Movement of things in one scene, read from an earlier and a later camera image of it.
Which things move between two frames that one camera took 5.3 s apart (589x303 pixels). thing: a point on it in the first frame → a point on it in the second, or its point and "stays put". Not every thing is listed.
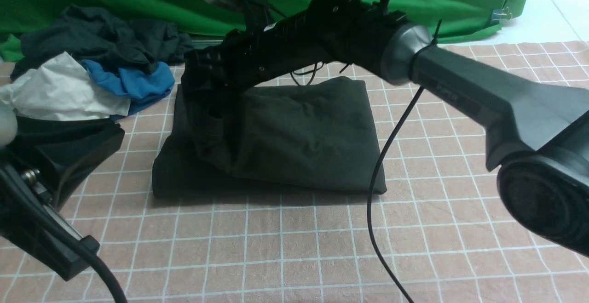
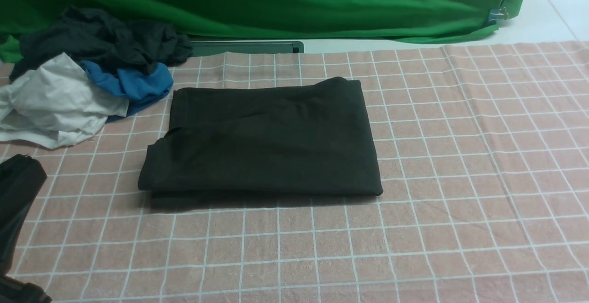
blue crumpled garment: x=141 y=88 stays put
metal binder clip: x=498 y=14 stays put
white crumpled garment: x=61 y=89 stays put
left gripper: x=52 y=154 → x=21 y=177
